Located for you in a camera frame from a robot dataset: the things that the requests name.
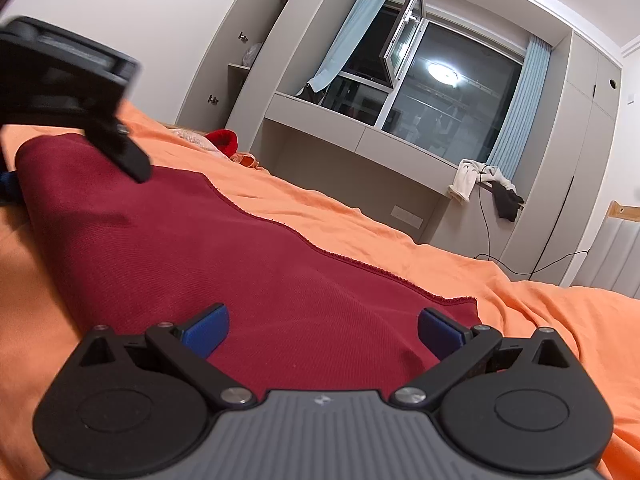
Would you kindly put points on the red plush item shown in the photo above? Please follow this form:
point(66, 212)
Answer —
point(225, 141)

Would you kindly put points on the grey wardrobe with open shelves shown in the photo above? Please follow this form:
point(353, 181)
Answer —
point(310, 25)

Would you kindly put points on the small dark object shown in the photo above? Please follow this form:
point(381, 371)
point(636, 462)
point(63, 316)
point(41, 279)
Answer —
point(307, 94)

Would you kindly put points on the clear plastic bag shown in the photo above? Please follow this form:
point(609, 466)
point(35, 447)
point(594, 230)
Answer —
point(252, 55)

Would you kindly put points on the dark red sweater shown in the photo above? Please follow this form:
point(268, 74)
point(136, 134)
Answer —
point(250, 270)

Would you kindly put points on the orange patterned cloth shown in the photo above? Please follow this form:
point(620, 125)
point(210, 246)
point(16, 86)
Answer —
point(244, 160)

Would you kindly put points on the large glass window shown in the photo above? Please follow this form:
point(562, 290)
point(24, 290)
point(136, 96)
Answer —
point(450, 110)

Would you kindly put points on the black garment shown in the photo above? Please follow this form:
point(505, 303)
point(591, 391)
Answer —
point(507, 202)

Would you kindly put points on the grey window sill cabinet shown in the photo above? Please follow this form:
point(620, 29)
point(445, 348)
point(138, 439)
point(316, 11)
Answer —
point(320, 117)

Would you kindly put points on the open window sash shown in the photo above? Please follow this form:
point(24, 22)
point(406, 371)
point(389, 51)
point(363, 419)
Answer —
point(405, 35)

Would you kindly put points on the orange blanket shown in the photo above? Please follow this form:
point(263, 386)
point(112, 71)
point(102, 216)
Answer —
point(400, 240)

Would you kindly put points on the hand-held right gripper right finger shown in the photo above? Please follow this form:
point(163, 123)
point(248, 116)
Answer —
point(440, 334)

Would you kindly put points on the pink patterned pillow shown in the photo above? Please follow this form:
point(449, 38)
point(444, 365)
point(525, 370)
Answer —
point(190, 139)

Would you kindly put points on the grey closed wardrobe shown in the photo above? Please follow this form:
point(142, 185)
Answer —
point(585, 160)

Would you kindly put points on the white wall socket plate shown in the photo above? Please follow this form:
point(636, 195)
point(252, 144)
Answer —
point(407, 215)

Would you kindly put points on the light blue curtain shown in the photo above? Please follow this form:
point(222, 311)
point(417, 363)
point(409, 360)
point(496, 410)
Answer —
point(520, 110)
point(350, 30)

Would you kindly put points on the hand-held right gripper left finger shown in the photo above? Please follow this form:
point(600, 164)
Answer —
point(207, 331)

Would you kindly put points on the padded headboard with wooden frame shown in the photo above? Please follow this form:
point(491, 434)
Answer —
point(615, 255)

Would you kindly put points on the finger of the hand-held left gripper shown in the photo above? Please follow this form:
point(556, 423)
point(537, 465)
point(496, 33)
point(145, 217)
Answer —
point(9, 187)
point(125, 155)

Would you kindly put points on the grey wardrobe door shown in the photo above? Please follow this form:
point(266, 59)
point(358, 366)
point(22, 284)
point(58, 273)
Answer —
point(235, 35)

